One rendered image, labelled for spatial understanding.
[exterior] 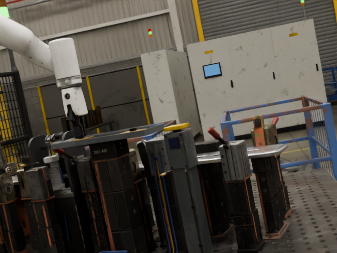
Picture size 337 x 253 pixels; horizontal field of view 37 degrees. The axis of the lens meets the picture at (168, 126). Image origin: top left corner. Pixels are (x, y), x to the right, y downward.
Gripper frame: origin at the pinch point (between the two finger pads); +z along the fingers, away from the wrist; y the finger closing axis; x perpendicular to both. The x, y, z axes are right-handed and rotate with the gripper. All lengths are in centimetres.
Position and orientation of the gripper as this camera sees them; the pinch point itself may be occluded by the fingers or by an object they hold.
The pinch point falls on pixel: (79, 131)
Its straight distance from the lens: 176.1
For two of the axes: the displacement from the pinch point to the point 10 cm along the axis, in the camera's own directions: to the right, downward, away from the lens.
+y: 1.6, -1.1, 9.8
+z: 1.9, 9.8, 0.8
